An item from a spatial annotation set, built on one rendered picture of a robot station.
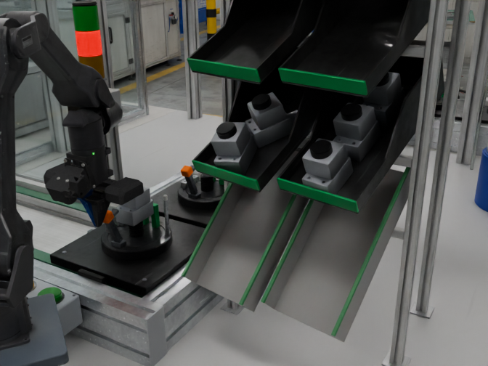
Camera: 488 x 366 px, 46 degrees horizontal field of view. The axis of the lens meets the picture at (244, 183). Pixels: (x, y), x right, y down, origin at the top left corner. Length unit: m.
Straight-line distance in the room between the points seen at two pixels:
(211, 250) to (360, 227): 0.26
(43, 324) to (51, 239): 0.55
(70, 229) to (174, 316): 0.44
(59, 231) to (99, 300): 0.39
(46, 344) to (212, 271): 0.32
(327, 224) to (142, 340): 0.36
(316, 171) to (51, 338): 0.41
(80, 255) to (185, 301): 0.23
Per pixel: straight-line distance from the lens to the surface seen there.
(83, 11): 1.23
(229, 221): 1.00
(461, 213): 1.60
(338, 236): 0.92
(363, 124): 0.83
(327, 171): 0.77
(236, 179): 0.85
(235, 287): 0.94
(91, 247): 1.17
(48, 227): 1.40
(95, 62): 1.24
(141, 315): 0.98
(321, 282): 0.90
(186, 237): 1.17
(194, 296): 1.07
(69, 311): 1.05
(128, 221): 1.11
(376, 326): 1.13
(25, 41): 0.75
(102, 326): 1.05
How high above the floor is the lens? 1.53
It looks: 23 degrees down
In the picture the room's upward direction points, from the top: 1 degrees counter-clockwise
